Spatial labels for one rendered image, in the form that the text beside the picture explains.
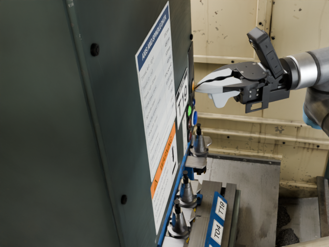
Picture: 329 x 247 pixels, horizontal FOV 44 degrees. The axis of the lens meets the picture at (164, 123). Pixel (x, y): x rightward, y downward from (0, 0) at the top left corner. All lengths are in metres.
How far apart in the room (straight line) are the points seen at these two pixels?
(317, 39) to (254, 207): 0.74
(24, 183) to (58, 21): 0.21
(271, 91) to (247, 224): 0.99
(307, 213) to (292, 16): 0.90
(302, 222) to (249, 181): 0.29
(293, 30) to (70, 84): 1.25
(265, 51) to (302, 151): 1.07
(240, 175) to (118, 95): 1.48
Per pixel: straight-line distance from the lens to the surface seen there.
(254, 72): 0.85
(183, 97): 0.74
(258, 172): 1.87
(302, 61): 0.89
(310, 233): 1.91
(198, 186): 1.27
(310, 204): 2.01
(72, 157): 0.41
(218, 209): 1.56
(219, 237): 1.51
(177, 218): 1.11
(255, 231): 1.79
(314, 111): 0.97
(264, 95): 0.86
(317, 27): 1.53
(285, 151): 1.85
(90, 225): 0.48
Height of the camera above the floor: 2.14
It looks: 38 degrees down
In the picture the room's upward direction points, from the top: 5 degrees counter-clockwise
